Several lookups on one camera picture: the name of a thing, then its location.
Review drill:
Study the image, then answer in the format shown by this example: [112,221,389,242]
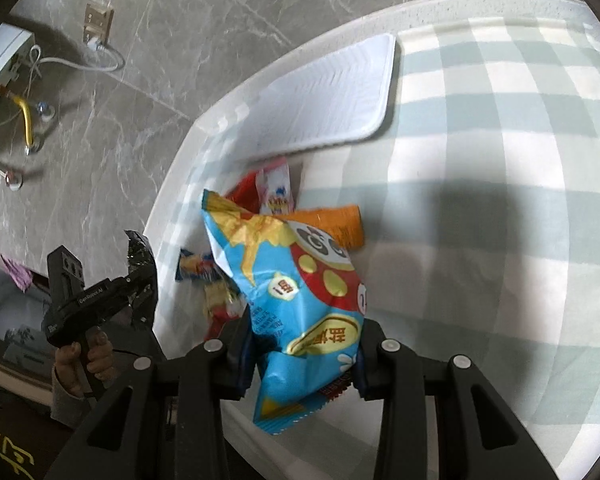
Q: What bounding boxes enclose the black snack bag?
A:
[125,230,158,328]

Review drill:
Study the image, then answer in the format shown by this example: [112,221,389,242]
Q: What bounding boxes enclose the blue yellow snack packet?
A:
[175,248,219,283]

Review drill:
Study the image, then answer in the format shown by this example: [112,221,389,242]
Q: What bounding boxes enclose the blue panda snack bag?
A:
[201,191,367,434]

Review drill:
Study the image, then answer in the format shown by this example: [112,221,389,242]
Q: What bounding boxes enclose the orange snack bar wrapper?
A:
[276,205,365,250]

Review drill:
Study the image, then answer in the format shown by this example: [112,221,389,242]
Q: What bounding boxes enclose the red Mylikes candy bag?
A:
[225,170,260,214]

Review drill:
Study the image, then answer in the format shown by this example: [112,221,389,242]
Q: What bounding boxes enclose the person's left hand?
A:
[54,328,118,398]

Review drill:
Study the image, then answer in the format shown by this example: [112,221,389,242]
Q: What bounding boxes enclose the white red striped snack bag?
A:
[204,280,246,340]

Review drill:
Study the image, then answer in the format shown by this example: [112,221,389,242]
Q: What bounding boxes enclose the checkered green white tablecloth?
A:
[154,14,600,480]

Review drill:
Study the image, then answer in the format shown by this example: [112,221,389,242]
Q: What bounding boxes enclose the white red snack packet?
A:
[256,157,294,214]

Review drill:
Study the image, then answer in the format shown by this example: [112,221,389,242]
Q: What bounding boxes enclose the white appliance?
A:
[0,24,34,86]

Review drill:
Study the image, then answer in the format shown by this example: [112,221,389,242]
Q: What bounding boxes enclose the brass floor socket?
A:
[82,2,114,44]

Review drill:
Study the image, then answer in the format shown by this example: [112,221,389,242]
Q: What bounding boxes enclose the white plastic tray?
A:
[232,32,396,160]

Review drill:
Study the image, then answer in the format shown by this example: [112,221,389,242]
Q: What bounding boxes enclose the yellow hose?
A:
[0,84,44,156]

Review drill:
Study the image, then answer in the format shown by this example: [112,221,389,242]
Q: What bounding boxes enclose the white power cable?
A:
[26,34,127,82]

